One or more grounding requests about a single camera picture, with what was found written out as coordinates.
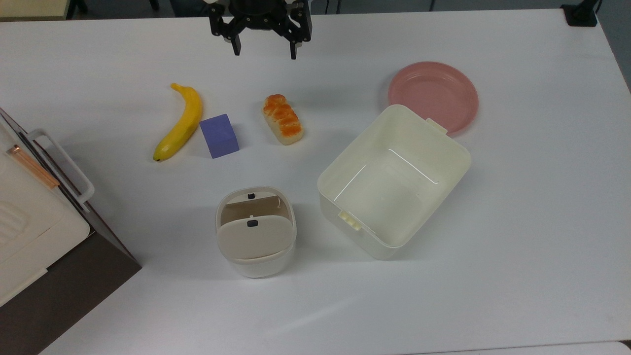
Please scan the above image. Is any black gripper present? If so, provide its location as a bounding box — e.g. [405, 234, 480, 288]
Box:
[208, 0, 313, 60]

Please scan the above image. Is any white trash can with lid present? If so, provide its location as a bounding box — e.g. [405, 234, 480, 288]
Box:
[215, 186, 297, 279]

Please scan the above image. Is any orange glazed bread toy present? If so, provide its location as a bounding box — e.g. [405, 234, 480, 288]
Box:
[262, 94, 304, 146]

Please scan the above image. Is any purple cube block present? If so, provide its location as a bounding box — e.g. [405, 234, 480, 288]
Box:
[199, 114, 240, 159]

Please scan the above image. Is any yellow banana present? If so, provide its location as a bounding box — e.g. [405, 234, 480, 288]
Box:
[152, 83, 203, 162]

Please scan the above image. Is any pink plastic plate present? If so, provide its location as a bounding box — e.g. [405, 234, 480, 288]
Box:
[387, 61, 479, 136]

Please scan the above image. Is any cream plastic storage bin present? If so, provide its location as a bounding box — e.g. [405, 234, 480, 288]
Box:
[317, 104, 472, 261]

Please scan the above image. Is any white toy oven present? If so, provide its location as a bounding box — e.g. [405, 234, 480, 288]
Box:
[0, 107, 142, 355]

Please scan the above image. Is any black table clamp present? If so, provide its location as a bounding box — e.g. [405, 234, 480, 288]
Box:
[561, 0, 600, 27]

